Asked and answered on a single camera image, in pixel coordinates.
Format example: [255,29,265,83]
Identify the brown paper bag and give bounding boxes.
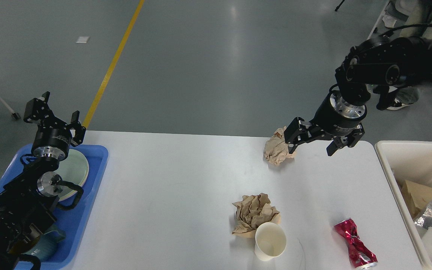
[401,180,432,219]

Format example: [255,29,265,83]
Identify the red soda can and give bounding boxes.
[334,218,378,270]

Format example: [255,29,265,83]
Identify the teal mug yellow inside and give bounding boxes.
[9,225,66,261]

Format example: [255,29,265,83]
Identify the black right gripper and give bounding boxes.
[283,90,367,156]

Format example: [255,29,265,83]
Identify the white rolling chair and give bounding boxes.
[366,0,408,39]

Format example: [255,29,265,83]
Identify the brown paper back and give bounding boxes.
[263,126,296,167]

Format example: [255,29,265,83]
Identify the white plastic bin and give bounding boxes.
[375,141,432,270]

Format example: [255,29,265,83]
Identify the brown paper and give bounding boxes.
[231,193,281,238]
[263,126,296,167]

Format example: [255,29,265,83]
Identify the green plate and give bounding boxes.
[54,149,89,187]

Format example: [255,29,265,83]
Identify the yellow plate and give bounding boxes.
[58,175,87,201]

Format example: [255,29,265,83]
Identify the seated person white shoes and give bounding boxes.
[382,14,398,29]

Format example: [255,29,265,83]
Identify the person in jeans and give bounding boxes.
[366,84,421,111]

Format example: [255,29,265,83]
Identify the brown paper front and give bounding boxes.
[231,193,281,238]

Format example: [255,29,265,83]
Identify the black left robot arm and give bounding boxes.
[0,91,86,270]

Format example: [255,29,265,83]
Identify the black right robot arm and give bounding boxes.
[283,29,432,156]

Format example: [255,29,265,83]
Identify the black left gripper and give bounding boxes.
[23,91,86,161]

